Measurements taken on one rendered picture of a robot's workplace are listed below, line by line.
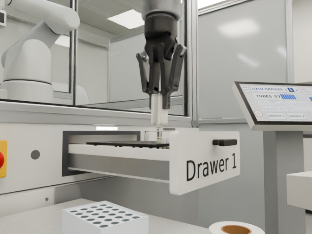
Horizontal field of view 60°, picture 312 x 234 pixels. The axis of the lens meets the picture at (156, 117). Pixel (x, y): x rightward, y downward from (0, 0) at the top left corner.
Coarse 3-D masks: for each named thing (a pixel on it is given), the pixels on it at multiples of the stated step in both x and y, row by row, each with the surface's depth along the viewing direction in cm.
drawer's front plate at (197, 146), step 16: (176, 144) 46; (192, 144) 50; (208, 144) 55; (176, 160) 46; (192, 160) 50; (208, 160) 55; (224, 160) 61; (176, 176) 46; (208, 176) 55; (224, 176) 61; (176, 192) 46
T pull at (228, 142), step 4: (216, 140) 56; (220, 140) 53; (224, 140) 53; (228, 140) 55; (232, 140) 56; (236, 140) 58; (216, 144) 56; (220, 144) 53; (224, 144) 53; (228, 144) 55; (232, 144) 56; (236, 144) 58
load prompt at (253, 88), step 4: (252, 88) 143; (256, 88) 143; (260, 88) 144; (264, 88) 144; (268, 88) 145; (272, 88) 145; (276, 88) 146; (280, 88) 146; (284, 88) 147; (288, 88) 148; (292, 88) 148; (296, 88) 149; (284, 92) 144; (288, 92) 145; (292, 92) 145; (296, 92) 146; (300, 92) 146
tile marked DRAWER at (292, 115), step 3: (288, 114) 132; (291, 114) 133; (294, 114) 133; (297, 114) 133; (300, 114) 134; (303, 114) 134; (291, 117) 131; (294, 117) 131; (297, 117) 132; (300, 117) 132; (303, 117) 132
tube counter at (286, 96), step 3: (276, 96) 141; (279, 96) 142; (282, 96) 142; (285, 96) 142; (288, 96) 143; (291, 96) 143; (294, 96) 143; (297, 96) 144; (300, 96) 144; (303, 96) 144; (288, 99) 141; (291, 99) 141; (294, 99) 141; (297, 99) 142; (300, 99) 142; (303, 99) 142; (306, 99) 143
